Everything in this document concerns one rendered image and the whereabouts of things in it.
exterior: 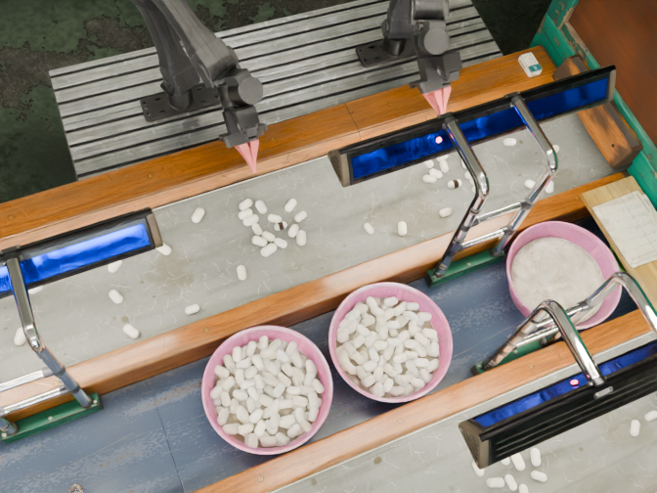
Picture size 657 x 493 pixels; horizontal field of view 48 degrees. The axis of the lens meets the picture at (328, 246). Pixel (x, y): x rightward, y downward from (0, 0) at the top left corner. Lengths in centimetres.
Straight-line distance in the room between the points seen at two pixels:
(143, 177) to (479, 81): 88
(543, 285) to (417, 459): 51
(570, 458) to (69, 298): 110
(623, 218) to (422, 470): 77
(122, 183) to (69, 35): 140
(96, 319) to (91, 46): 158
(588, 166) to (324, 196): 67
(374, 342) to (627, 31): 92
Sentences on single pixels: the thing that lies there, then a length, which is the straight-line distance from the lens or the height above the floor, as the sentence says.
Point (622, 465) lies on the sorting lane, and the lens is 170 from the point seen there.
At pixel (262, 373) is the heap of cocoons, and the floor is 73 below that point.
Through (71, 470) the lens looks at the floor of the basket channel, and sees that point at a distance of 163.
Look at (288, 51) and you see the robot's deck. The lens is 207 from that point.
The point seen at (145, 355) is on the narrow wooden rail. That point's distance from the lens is 157.
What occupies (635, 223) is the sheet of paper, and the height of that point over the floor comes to 78.
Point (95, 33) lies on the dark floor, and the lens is 306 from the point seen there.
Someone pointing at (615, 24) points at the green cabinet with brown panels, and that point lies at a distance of 191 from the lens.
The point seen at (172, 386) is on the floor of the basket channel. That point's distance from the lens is 163.
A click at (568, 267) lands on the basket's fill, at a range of 180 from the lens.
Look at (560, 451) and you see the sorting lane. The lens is 165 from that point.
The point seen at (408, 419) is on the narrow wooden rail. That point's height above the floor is 77.
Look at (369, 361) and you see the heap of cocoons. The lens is 159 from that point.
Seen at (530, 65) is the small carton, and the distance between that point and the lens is 203.
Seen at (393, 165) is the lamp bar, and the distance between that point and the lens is 142.
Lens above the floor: 224
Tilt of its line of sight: 64 degrees down
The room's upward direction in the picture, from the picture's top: 11 degrees clockwise
